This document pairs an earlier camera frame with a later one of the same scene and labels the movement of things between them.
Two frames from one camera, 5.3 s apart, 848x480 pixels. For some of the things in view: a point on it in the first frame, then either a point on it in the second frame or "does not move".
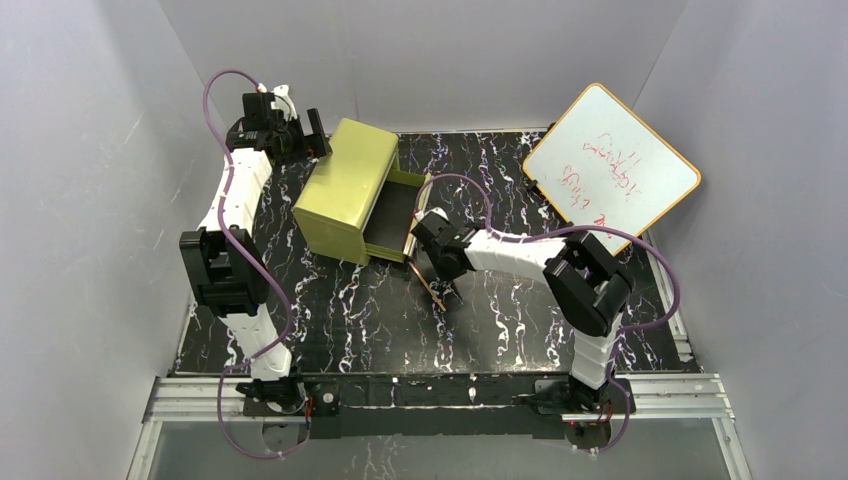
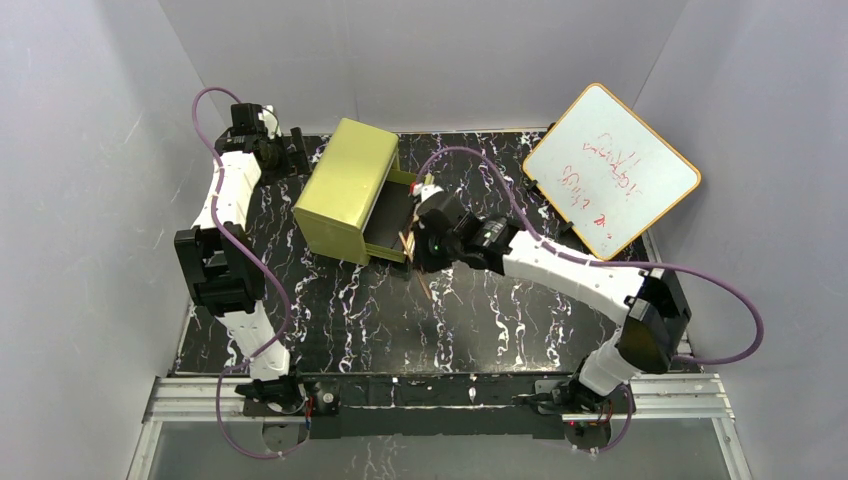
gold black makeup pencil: [429, 291] -> [408, 244]
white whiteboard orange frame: [600, 165] does not move
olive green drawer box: [358, 203] does not move
